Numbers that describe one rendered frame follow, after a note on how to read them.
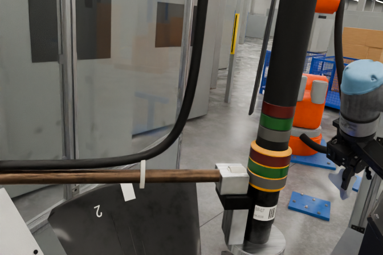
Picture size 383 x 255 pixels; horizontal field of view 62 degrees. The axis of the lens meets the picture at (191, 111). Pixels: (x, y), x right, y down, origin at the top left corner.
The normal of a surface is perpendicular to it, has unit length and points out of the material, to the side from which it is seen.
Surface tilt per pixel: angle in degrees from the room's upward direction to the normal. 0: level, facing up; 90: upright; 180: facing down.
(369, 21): 90
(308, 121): 90
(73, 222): 50
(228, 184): 90
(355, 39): 90
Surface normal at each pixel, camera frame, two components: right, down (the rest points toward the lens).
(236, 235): 0.18, 0.32
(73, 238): 0.22, -0.34
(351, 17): -0.67, 0.17
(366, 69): -0.23, -0.76
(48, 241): 0.90, 0.21
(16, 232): 0.75, -0.45
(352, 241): 0.09, -0.95
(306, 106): -0.24, 0.28
